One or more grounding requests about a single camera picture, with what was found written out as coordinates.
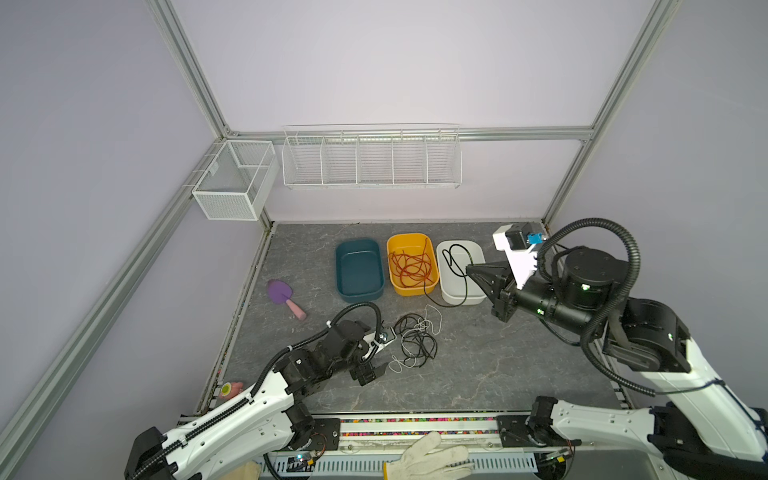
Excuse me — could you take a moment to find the cable bundle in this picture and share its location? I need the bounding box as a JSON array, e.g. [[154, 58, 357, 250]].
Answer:
[[386, 302, 445, 376]]

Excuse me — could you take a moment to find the red cable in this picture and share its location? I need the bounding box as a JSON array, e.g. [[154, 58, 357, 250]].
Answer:
[[388, 236, 436, 289]]

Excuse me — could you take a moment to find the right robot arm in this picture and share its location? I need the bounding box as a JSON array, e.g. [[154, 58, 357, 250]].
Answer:
[[466, 218, 767, 479]]

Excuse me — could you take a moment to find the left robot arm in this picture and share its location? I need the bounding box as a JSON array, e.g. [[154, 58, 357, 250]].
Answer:
[[124, 302, 384, 479]]

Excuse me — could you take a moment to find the white plastic bin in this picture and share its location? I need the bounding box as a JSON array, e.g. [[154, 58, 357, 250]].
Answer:
[[436, 240, 486, 306]]

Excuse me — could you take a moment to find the yellow plastic bin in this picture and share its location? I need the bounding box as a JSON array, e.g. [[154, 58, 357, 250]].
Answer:
[[386, 233, 440, 297]]

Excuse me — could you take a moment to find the teal plastic bin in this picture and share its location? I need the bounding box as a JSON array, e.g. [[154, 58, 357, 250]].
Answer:
[[335, 238, 384, 303]]

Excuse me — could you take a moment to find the white work glove centre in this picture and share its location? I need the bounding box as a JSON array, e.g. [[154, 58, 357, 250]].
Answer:
[[382, 432, 473, 480]]

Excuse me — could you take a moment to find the purple pink scoop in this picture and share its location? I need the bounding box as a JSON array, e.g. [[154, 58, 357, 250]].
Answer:
[[267, 279, 307, 320]]

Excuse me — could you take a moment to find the pink green toy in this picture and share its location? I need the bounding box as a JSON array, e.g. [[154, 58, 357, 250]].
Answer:
[[217, 382, 245, 401]]

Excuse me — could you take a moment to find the small white mesh basket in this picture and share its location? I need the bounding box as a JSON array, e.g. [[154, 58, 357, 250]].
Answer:
[[192, 140, 279, 221]]

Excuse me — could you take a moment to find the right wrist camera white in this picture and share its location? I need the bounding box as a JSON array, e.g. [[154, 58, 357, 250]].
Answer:
[[492, 222, 547, 290]]

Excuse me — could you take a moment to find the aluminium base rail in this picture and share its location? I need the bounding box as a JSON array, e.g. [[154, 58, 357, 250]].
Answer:
[[179, 409, 577, 457]]

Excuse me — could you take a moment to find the long white wire basket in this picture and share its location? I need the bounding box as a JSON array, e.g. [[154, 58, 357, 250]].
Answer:
[[282, 123, 463, 189]]

